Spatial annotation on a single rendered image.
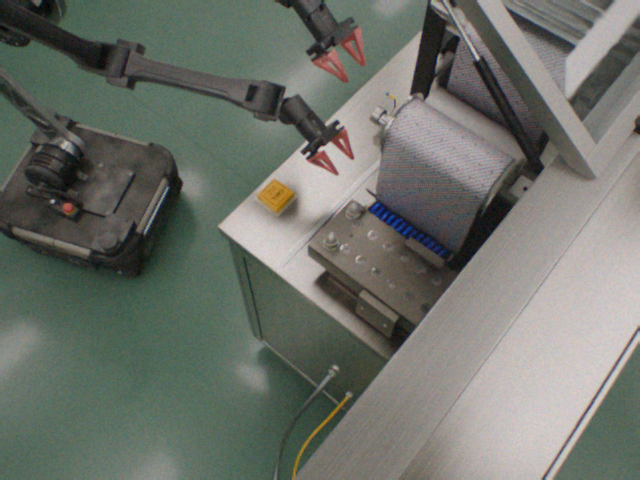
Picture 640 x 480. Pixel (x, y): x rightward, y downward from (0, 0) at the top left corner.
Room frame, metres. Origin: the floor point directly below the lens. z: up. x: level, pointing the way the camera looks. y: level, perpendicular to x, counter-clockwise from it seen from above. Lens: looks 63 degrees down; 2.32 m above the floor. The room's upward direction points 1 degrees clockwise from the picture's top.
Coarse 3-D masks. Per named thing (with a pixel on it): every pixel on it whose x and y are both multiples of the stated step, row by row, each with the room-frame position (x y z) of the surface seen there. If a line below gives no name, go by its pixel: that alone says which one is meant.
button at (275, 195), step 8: (272, 184) 0.89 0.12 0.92; (280, 184) 0.89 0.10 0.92; (264, 192) 0.86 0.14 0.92; (272, 192) 0.86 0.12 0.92; (280, 192) 0.86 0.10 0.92; (288, 192) 0.86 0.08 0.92; (264, 200) 0.84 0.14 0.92; (272, 200) 0.84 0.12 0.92; (280, 200) 0.84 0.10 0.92; (288, 200) 0.85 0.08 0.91; (272, 208) 0.82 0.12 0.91; (280, 208) 0.82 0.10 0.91
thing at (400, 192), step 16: (384, 160) 0.78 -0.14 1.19; (384, 176) 0.78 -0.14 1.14; (400, 176) 0.75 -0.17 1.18; (384, 192) 0.77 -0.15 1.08; (400, 192) 0.75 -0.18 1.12; (416, 192) 0.72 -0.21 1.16; (432, 192) 0.70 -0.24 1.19; (400, 208) 0.74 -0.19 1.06; (416, 208) 0.72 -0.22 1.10; (432, 208) 0.69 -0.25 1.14; (448, 208) 0.67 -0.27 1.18; (416, 224) 0.71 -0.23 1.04; (432, 224) 0.69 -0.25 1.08; (448, 224) 0.66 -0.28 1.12; (464, 224) 0.64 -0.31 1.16; (432, 240) 0.68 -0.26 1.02; (448, 240) 0.66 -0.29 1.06
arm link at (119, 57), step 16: (0, 0) 0.99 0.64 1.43; (0, 16) 0.97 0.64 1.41; (16, 16) 0.99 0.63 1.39; (32, 16) 1.02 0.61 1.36; (16, 32) 1.01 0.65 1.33; (32, 32) 1.00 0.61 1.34; (48, 32) 1.02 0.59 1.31; (64, 32) 1.06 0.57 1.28; (64, 48) 1.03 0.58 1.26; (80, 48) 1.06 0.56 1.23; (96, 48) 1.09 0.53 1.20; (112, 48) 1.09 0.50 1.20; (128, 48) 1.09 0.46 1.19; (80, 64) 1.07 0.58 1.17; (96, 64) 1.07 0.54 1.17; (112, 64) 1.05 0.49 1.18
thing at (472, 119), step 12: (432, 96) 0.92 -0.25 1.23; (444, 96) 0.93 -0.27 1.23; (444, 108) 0.89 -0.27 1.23; (456, 108) 0.89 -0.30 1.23; (468, 108) 0.90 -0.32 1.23; (456, 120) 0.86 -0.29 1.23; (468, 120) 0.86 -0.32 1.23; (480, 120) 0.86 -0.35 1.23; (492, 120) 0.87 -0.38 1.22; (480, 132) 0.83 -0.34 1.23; (492, 132) 0.83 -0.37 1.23; (504, 132) 0.83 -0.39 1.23; (504, 144) 0.80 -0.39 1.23; (516, 144) 0.80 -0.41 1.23; (516, 156) 0.77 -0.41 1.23; (516, 180) 0.76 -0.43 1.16
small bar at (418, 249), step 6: (408, 240) 0.66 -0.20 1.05; (414, 240) 0.66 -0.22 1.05; (408, 246) 0.65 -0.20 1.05; (414, 246) 0.65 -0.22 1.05; (420, 246) 0.65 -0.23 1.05; (414, 252) 0.64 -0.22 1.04; (420, 252) 0.63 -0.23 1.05; (426, 252) 0.63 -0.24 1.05; (432, 252) 0.63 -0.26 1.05; (420, 258) 0.63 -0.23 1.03; (426, 258) 0.62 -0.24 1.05; (432, 258) 0.62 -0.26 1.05; (438, 258) 0.62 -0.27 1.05; (432, 264) 0.61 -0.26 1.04; (438, 264) 0.60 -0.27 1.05
